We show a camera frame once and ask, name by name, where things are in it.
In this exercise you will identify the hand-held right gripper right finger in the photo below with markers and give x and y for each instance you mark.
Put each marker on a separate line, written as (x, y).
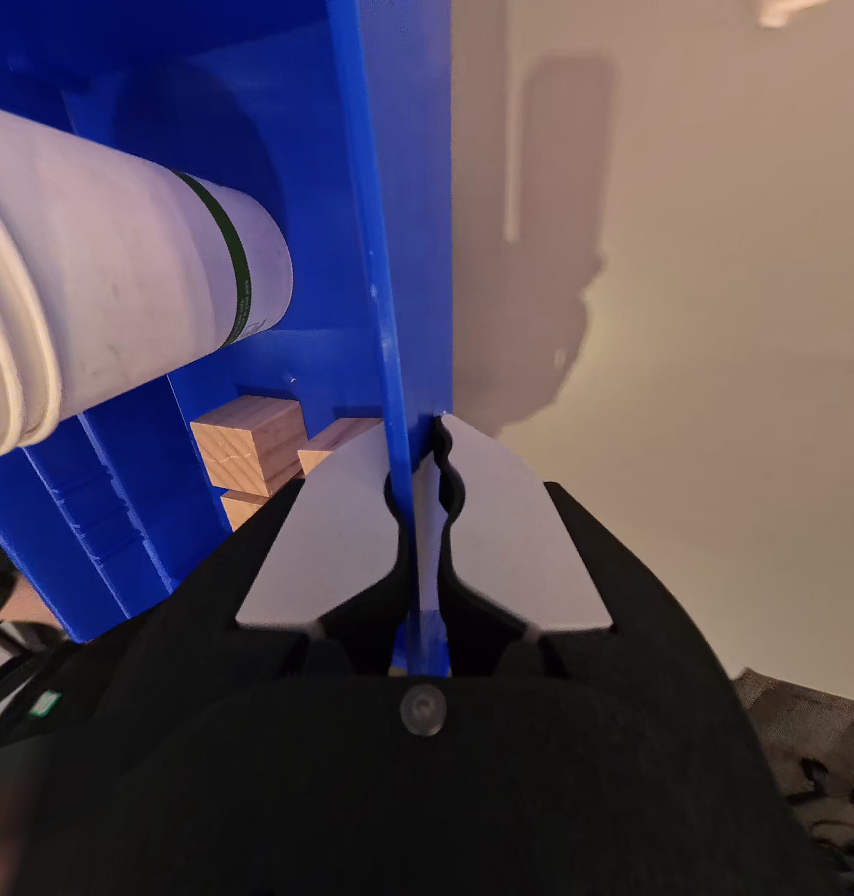
(525, 553)

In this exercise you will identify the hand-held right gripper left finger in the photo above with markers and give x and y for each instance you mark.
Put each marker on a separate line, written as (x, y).
(329, 546)

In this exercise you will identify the wooden cube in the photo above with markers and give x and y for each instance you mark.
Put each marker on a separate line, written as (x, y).
(336, 448)
(243, 509)
(248, 441)

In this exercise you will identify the blue plastic bin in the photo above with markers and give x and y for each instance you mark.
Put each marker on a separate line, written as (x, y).
(294, 105)

